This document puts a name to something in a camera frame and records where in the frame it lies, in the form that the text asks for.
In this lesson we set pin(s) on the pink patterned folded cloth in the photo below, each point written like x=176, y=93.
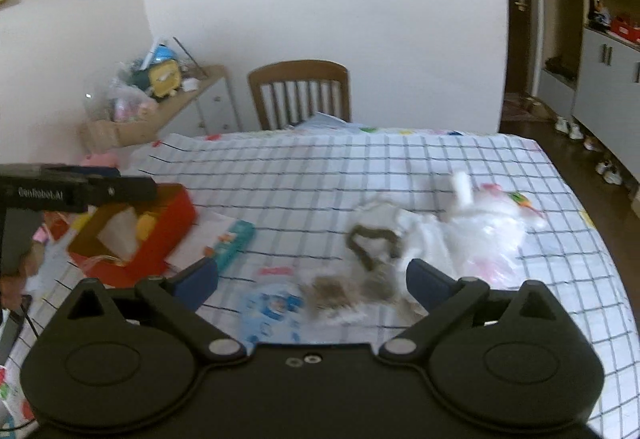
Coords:
x=107, y=159

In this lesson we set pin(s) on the light blue cloth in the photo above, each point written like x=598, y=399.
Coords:
x=323, y=121

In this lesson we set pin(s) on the brown dried herb packet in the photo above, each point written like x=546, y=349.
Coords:
x=334, y=299

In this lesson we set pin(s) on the left hand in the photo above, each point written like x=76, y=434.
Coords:
x=13, y=285

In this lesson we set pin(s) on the yellow soft toy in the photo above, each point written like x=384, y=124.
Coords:
x=145, y=226

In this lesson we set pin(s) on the red gold metal tin box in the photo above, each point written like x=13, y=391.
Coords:
x=175, y=215

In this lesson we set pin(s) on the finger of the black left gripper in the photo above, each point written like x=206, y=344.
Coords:
x=105, y=185

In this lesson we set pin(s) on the plastic bag of pink items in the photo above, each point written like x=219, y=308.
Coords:
x=129, y=103

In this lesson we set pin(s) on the grey shoe cabinet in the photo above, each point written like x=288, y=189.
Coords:
x=590, y=70

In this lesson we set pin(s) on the brown heart ribbon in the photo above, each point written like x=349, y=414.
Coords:
x=373, y=246

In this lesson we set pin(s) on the clear glass dome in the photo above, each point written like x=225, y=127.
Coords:
x=98, y=105

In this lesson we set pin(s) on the yellow cartoon desk clock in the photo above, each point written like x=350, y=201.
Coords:
x=165, y=79

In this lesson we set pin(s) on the wooden desktop organizer box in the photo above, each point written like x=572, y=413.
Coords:
x=102, y=136

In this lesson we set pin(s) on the clear plastic bag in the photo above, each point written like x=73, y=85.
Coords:
x=119, y=234

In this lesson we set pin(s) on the white plush toy bag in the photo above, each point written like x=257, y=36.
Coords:
x=479, y=234

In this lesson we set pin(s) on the blue cartoon tissue pack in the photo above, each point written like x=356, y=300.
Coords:
x=272, y=313

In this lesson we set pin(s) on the brown wooden chair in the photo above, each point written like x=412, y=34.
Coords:
x=291, y=92

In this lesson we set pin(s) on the white wooden drawer cabinet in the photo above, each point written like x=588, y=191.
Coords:
x=207, y=111

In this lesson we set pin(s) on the small white box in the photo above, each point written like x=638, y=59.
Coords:
x=190, y=84

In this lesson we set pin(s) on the teal pencil case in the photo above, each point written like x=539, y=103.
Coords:
x=229, y=241

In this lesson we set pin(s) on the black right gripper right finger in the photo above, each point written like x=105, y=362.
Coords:
x=448, y=304

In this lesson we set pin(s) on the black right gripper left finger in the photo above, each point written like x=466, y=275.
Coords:
x=170, y=304

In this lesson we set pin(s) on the white black grid tablecloth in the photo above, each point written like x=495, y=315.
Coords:
x=301, y=190

